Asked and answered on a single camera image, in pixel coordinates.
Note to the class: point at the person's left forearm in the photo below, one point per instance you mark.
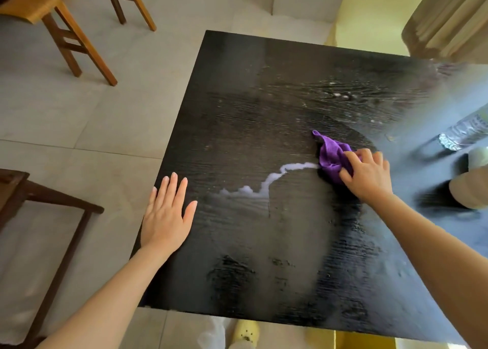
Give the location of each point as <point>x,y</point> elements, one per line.
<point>110,299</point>

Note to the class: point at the purple cleaning cloth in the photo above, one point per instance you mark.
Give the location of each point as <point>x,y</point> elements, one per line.
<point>331,156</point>

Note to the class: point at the person's right hand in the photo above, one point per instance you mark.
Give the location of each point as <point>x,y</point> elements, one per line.
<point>371,181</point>

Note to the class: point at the person's right thumb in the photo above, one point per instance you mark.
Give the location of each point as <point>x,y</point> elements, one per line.
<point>345,177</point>

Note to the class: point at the white spilled liquid streak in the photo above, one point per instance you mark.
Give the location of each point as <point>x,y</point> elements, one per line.
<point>267,183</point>

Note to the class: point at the person's left hand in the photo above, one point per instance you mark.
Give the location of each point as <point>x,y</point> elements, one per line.
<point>164,225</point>

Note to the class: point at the person's right forearm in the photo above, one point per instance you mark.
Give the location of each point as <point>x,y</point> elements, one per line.
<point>434,261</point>

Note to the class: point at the person's left little finger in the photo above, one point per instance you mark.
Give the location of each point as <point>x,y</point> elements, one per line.
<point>151,200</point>

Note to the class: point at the yellow slipper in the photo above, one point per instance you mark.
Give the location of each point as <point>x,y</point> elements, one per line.
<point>246,331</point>

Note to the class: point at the beige curtain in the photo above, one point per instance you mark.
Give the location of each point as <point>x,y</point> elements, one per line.
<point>450,17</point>

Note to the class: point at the dark wooden chair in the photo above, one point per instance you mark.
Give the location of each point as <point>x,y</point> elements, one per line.
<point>13,192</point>

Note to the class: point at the white garment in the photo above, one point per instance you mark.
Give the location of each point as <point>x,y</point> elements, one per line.
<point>213,335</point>

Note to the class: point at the small white container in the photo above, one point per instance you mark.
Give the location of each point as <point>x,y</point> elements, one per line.
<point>479,157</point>

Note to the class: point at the person's right middle finger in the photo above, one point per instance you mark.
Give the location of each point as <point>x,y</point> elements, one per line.
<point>366,156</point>

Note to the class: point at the clear plastic water bottle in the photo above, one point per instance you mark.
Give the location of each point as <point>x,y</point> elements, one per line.
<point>463,131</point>

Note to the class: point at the person's left thumb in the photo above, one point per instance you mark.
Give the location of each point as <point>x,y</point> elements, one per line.
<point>190,211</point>

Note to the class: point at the beige cup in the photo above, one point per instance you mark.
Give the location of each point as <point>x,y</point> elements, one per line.
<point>471,188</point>

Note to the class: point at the person's right little finger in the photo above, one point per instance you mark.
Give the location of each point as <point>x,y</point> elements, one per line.
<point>386,166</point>

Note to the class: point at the person's left middle finger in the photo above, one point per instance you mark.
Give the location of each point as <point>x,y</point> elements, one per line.
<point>170,188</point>

